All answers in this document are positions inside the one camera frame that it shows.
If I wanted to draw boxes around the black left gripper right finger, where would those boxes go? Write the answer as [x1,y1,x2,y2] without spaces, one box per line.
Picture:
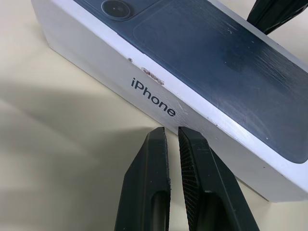
[178,126,262,231]

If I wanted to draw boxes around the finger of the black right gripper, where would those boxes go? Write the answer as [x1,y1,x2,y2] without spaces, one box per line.
[247,0,308,35]

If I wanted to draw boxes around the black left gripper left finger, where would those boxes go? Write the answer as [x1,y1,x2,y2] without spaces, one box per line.
[113,127,172,231]

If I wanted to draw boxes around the white box lid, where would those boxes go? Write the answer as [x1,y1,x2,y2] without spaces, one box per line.
[31,0,308,203]

